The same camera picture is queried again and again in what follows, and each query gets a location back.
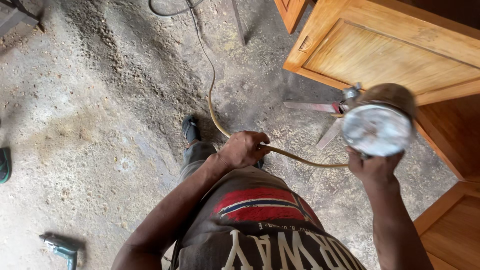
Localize green power drill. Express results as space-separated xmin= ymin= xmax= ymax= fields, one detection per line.
xmin=38 ymin=234 xmax=79 ymax=270

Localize thin metal bar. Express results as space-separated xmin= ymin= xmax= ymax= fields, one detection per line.
xmin=230 ymin=0 xmax=247 ymax=47

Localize yellow air hose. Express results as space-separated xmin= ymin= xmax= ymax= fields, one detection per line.
xmin=185 ymin=0 xmax=349 ymax=169

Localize black cable loop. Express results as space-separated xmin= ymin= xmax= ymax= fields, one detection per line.
xmin=148 ymin=0 xmax=205 ymax=18

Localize reddish wooden plank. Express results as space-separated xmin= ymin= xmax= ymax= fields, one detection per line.
xmin=283 ymin=100 xmax=344 ymax=115

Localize large varnished wooden cabinet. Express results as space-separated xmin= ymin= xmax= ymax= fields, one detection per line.
xmin=283 ymin=0 xmax=480 ymax=181

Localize wooden cabinet door panel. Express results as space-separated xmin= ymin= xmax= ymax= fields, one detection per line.
xmin=412 ymin=181 xmax=480 ymax=270

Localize small varnished wooden cabinet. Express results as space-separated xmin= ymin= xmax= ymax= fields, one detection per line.
xmin=274 ymin=0 xmax=318 ymax=35

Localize person's left hand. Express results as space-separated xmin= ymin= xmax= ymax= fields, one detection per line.
xmin=219 ymin=131 xmax=271 ymax=172

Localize person's right hand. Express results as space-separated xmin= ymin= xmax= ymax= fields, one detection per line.
xmin=346 ymin=146 xmax=404 ymax=187

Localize spray gun with metal cup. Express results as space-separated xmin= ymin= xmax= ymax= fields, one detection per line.
xmin=332 ymin=82 xmax=418 ymax=160

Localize black sandal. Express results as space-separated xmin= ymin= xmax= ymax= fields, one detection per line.
xmin=181 ymin=115 xmax=202 ymax=143

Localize grey wooden frame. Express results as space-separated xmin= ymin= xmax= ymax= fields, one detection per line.
xmin=0 ymin=0 xmax=41 ymax=38

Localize pale wooden plank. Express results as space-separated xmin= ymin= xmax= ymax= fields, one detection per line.
xmin=316 ymin=117 xmax=344 ymax=151

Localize grey trousers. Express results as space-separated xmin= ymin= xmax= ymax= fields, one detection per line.
xmin=177 ymin=141 xmax=264 ymax=185

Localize green sandal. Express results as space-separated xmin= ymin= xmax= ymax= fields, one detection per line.
xmin=0 ymin=147 xmax=12 ymax=184

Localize grey printed t-shirt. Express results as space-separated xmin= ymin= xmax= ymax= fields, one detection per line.
xmin=169 ymin=166 xmax=367 ymax=270

